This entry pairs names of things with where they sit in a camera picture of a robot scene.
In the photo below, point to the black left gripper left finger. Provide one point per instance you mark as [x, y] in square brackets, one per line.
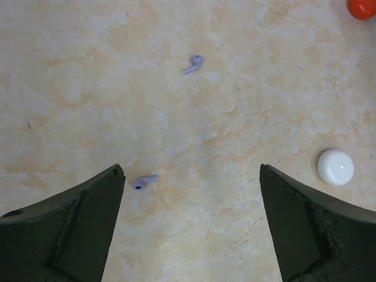
[65, 237]

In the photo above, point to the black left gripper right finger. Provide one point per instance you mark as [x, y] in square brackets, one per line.
[317, 237]

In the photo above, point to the white round charging case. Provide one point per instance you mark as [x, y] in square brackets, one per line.
[335, 167]

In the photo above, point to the orange round charging case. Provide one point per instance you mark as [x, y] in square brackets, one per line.
[362, 9]

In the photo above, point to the purple earbud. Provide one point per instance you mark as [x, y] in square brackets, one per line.
[196, 61]
[142, 182]

